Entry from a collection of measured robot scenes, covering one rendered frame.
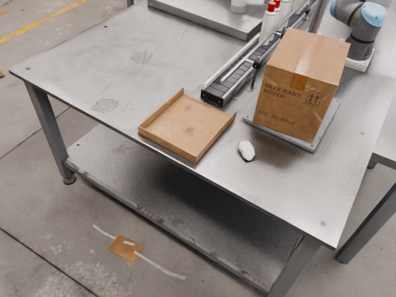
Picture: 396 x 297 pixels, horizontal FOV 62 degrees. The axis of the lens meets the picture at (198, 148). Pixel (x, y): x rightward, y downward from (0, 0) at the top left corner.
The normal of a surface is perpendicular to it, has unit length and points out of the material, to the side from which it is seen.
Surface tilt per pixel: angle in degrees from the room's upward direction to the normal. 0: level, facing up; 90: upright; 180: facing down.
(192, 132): 0
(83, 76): 0
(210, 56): 0
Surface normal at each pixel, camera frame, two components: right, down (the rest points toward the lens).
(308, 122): -0.43, 0.65
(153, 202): 0.07, -0.69
